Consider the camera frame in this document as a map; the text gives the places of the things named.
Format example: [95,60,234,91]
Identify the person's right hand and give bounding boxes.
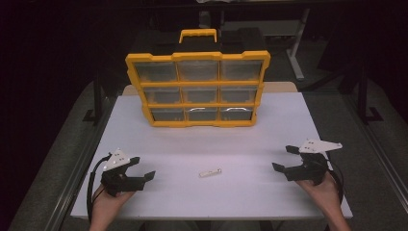
[294,172,343,219]

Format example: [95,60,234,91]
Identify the desk with white leg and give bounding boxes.
[220,7,312,82]

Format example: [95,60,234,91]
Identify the person's left hand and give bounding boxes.
[90,184,136,223]

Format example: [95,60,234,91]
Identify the tan wooden board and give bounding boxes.
[121,81,299,96]

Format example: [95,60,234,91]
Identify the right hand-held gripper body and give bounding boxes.
[283,139,344,187]

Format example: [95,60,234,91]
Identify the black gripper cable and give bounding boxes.
[324,153,345,205]
[86,153,113,223]

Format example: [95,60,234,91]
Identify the metal floor rail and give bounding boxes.
[46,102,116,231]
[343,94,408,206]

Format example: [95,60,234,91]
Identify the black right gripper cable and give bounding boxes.
[324,153,345,205]

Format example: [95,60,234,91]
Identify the black metal stand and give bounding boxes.
[82,71,108,127]
[356,62,385,125]

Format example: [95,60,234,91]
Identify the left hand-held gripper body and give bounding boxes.
[100,147,138,197]

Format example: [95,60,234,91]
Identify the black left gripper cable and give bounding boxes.
[86,153,113,223]

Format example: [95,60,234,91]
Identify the clear tilt-out bin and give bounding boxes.
[185,107,219,122]

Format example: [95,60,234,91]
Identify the yellow organizer case clear drawers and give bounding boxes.
[124,28,272,129]

